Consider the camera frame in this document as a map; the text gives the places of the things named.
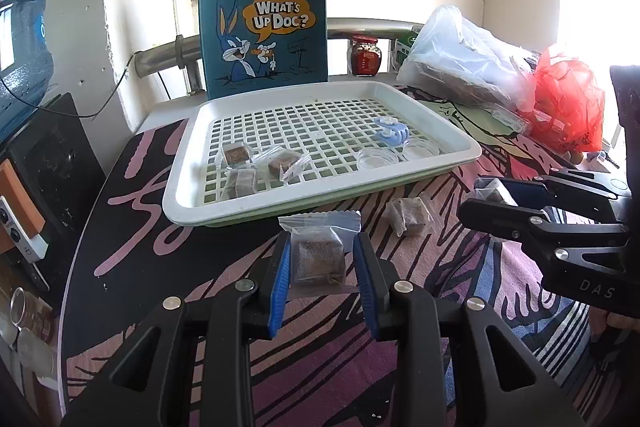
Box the clear round dish lid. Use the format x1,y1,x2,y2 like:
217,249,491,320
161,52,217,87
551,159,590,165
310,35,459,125
402,138,440,161

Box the brown cube packet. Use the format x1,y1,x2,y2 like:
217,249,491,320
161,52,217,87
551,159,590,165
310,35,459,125
383,197,442,237
254,145,311,183
473,186,518,206
222,167,258,199
279,210,361,299
218,141,254,169

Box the teal Bugs Bunny tote bag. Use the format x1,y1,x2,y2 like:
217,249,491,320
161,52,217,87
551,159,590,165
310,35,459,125
198,0,328,100

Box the white perforated plastic tray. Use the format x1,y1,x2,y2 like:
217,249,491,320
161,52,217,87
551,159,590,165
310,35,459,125
163,80,482,227

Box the blue water jug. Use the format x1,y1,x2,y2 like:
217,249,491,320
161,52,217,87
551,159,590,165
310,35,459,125
1,0,54,139

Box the person's right hand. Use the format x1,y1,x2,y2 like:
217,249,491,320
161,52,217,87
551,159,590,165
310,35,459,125
589,307,639,358

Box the blue flower clip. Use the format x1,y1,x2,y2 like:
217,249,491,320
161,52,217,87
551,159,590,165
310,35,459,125
374,116,410,147

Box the red plastic bag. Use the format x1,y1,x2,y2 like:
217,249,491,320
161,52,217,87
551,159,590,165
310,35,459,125
527,46,605,153

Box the white power adapter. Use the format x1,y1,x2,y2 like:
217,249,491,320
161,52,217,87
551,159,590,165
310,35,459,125
0,196,49,265

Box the black speaker cabinet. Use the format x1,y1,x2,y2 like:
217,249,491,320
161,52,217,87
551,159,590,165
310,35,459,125
1,93,105,236

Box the metal bed rail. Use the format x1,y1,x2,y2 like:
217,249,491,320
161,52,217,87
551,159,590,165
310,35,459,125
132,17,426,80

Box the clear plastic bag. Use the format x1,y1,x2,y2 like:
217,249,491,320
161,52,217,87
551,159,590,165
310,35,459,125
397,5,535,112

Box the red lidded jar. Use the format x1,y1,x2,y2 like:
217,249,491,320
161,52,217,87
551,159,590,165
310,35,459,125
348,35,382,77

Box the green white box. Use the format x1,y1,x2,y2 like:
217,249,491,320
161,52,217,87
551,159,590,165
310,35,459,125
390,31,418,72

